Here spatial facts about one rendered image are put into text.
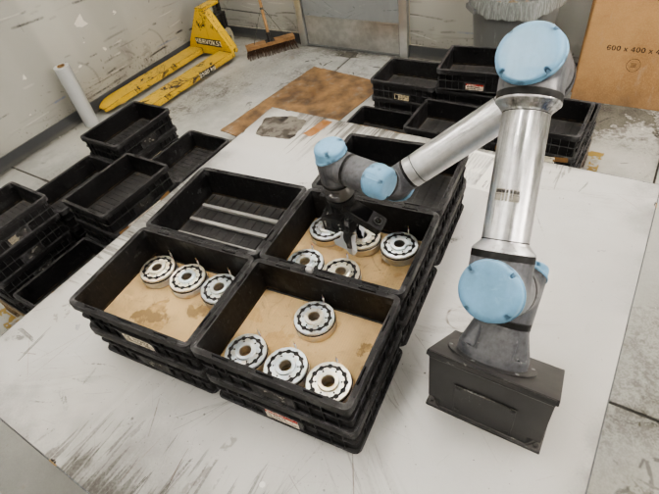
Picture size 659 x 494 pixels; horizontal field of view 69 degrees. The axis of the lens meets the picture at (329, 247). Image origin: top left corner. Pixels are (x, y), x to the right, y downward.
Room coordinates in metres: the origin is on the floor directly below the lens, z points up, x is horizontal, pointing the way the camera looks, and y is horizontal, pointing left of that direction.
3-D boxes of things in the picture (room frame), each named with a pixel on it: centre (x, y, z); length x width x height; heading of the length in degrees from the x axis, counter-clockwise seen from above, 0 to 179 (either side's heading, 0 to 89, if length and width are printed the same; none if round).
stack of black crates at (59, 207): (2.17, 1.21, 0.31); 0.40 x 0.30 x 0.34; 140
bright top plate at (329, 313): (0.73, 0.07, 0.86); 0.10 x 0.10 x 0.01
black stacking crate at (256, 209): (1.14, 0.28, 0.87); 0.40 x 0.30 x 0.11; 56
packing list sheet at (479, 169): (1.40, -0.54, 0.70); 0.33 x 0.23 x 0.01; 50
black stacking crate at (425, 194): (1.17, -0.22, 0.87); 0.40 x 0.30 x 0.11; 56
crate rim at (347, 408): (0.67, 0.11, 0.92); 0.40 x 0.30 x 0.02; 56
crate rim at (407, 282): (0.92, -0.06, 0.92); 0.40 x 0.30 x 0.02; 56
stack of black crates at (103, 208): (1.91, 0.90, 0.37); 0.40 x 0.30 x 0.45; 140
